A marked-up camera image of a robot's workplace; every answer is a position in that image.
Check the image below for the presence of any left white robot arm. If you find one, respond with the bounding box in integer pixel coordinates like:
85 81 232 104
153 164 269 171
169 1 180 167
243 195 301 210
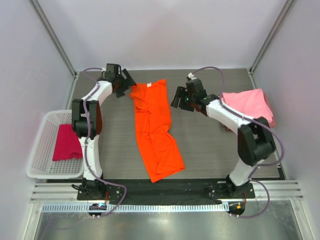
71 63 136 200

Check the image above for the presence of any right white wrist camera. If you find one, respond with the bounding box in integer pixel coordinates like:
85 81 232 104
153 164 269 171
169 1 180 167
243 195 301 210
186 72 196 81

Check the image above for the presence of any salmon pink shirt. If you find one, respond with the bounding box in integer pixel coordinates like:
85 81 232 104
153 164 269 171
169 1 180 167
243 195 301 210
219 91 277 132

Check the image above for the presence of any aluminium frame post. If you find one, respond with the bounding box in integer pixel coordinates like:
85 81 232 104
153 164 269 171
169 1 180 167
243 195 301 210
31 0 79 79
248 0 296 76

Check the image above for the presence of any white plastic basket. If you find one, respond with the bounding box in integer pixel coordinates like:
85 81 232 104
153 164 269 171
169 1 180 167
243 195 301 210
26 109 84 180

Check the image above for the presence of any right aluminium frame post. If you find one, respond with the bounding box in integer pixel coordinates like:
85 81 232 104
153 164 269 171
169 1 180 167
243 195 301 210
248 0 296 76

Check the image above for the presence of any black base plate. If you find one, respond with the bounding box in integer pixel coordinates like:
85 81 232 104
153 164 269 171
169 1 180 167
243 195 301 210
77 177 256 206

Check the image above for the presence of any orange t shirt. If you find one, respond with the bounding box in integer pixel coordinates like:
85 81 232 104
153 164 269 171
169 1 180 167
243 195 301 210
129 79 185 183

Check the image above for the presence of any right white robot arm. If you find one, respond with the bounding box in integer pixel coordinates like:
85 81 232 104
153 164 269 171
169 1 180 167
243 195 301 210
170 78 276 198

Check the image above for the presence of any magenta t shirt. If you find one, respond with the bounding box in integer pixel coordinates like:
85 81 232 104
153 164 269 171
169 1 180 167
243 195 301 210
52 124 83 162

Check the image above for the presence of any light pink shirt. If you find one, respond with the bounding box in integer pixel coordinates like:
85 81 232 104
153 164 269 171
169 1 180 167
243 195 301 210
221 87 274 125

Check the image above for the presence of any left aluminium frame post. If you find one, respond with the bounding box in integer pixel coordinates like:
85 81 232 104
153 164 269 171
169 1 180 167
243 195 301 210
31 0 79 79

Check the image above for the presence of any slotted cable duct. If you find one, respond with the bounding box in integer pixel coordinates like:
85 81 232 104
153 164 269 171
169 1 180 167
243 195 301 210
42 202 229 214

